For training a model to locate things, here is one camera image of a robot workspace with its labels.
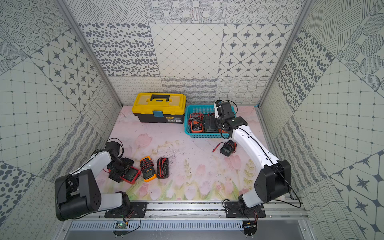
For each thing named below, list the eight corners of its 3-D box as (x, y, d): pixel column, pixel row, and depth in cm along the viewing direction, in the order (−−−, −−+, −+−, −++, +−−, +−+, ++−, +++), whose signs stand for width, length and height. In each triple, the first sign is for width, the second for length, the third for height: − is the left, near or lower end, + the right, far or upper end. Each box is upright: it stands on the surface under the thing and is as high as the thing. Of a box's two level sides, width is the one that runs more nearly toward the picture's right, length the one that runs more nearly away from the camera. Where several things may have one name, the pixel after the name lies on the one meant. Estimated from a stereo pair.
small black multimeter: (225, 158, 94) (226, 156, 90) (217, 149, 98) (218, 146, 95) (238, 149, 98) (239, 146, 95) (230, 141, 102) (231, 138, 99)
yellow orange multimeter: (145, 183, 84) (143, 180, 81) (141, 162, 92) (139, 159, 89) (157, 178, 86) (155, 175, 83) (151, 157, 94) (150, 154, 91)
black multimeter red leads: (158, 179, 86) (156, 177, 82) (158, 161, 93) (156, 158, 89) (169, 177, 87) (167, 175, 83) (168, 160, 94) (167, 156, 90)
